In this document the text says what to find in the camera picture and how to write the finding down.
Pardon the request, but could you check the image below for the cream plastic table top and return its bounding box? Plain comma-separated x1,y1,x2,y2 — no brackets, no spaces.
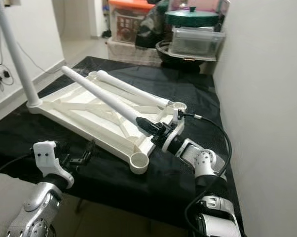
26,70,188,176

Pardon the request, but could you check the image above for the white plastic table leg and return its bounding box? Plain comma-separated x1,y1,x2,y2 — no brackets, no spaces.
95,69,171,108
0,0,43,108
61,65,150,130

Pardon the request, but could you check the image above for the black tablecloth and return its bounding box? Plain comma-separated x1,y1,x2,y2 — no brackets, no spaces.
0,55,248,237

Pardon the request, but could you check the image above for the black round basin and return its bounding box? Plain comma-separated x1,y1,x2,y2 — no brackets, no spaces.
156,39,216,70

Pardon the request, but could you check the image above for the black bag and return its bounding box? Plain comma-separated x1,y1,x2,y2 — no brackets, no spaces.
136,0,174,49

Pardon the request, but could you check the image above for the clear plastic storage box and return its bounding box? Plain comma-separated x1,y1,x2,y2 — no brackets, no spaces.
168,26,227,61

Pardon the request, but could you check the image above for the dark green round lid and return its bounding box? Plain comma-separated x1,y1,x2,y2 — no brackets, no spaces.
164,7,221,28

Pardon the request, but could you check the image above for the orange plastic lid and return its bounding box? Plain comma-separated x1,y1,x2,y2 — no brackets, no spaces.
109,0,156,11

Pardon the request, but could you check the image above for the pink plastic box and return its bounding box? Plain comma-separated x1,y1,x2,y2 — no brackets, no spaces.
173,0,223,10

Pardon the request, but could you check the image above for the grey framed picture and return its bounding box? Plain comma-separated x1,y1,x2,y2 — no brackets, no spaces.
217,0,232,18

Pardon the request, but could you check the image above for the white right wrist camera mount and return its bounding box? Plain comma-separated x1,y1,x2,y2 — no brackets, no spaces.
161,110,186,154

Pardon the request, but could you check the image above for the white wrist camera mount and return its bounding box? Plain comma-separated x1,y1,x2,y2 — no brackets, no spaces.
33,141,75,191
161,110,186,154

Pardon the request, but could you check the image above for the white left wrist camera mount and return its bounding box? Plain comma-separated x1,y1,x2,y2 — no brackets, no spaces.
33,141,75,191

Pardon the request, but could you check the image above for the thin black wall cable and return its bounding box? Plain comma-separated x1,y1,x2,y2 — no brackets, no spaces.
0,39,65,92

